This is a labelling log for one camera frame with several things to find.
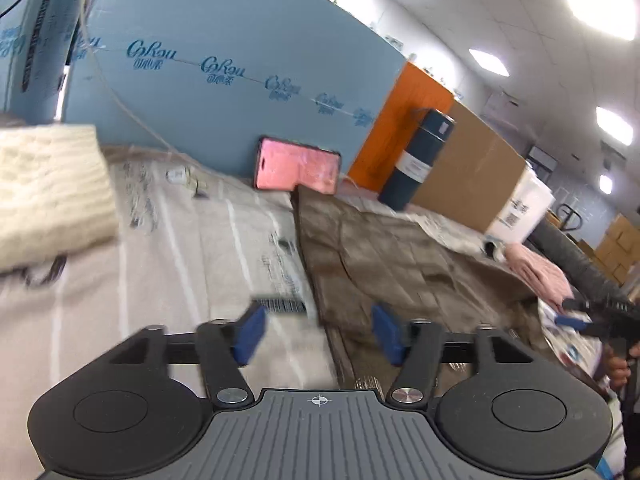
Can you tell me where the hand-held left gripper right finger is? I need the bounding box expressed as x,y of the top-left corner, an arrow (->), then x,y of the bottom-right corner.
371,302 -> 533,407

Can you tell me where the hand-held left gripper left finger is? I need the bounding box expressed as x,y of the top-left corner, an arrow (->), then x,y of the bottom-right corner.
107,302 -> 268,407

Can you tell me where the brown leather jacket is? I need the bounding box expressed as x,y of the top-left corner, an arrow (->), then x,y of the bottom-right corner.
292,185 -> 551,391

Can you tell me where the person's right hand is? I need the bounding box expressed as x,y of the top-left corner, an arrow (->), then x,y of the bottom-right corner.
606,346 -> 633,392

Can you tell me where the pink knitted garment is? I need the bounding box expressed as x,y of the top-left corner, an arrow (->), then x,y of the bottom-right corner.
502,242 -> 576,313

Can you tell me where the stack of cardboard boxes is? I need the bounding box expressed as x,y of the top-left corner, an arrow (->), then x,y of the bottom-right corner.
594,214 -> 640,286

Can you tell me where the grey striped printed cloth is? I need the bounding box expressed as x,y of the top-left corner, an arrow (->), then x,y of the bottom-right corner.
0,146 -> 506,480

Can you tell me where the dark teal cylinder bottle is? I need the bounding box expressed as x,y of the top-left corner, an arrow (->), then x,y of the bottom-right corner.
378,108 -> 456,211

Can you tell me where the brown cardboard box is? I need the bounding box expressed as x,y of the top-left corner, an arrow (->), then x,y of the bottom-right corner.
410,101 -> 528,235

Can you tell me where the smartphone with pink screen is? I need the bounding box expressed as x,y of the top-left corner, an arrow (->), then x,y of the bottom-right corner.
255,136 -> 343,196

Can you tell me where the small white charger plug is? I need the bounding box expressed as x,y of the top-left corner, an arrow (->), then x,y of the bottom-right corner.
166,167 -> 208,196

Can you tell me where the ceiling light panel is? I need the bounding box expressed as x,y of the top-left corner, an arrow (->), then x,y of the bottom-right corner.
556,0 -> 637,41
596,106 -> 634,147
468,48 -> 512,78

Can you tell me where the orange board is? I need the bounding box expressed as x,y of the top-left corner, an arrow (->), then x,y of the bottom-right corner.
347,61 -> 456,193

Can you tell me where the cream knitted sweater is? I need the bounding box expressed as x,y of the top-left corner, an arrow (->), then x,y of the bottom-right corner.
0,124 -> 121,273

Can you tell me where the large blue cardboard box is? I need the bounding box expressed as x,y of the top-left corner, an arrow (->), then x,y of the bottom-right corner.
62,0 -> 407,196

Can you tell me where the blue cardboard box with label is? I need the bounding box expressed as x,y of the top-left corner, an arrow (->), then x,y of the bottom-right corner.
0,0 -> 88,126

